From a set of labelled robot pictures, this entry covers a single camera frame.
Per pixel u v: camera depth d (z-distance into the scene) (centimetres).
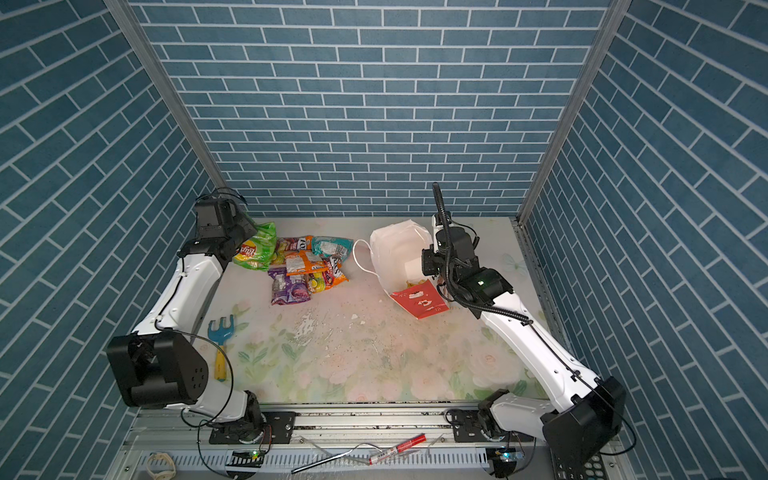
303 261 99
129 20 71
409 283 94
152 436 71
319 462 69
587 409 38
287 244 108
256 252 89
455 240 52
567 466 68
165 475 67
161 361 42
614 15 71
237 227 74
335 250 104
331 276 99
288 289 96
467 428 74
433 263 67
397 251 90
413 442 71
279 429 74
